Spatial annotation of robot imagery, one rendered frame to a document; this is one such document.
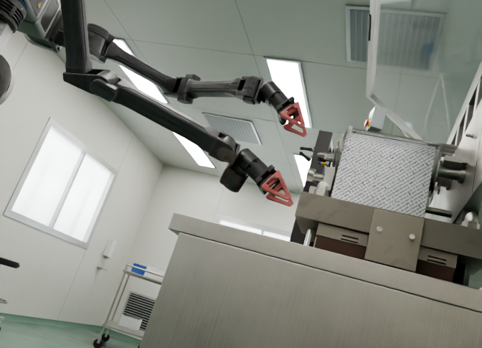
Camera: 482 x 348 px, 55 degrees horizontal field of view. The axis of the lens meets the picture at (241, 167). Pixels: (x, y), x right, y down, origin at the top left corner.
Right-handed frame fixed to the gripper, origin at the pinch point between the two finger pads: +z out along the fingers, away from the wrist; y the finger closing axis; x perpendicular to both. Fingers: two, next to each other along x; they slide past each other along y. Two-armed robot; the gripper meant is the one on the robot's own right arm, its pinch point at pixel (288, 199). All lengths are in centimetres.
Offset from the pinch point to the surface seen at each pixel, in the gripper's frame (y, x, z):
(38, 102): -251, -74, -354
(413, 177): 1.3, 26.7, 19.6
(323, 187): 18.6, 5.0, 9.6
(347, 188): 1.1, 13.0, 9.4
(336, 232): 19.9, -0.9, 19.3
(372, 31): -41, 80, -40
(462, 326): 27, 1, 48
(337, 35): -158, 134, -114
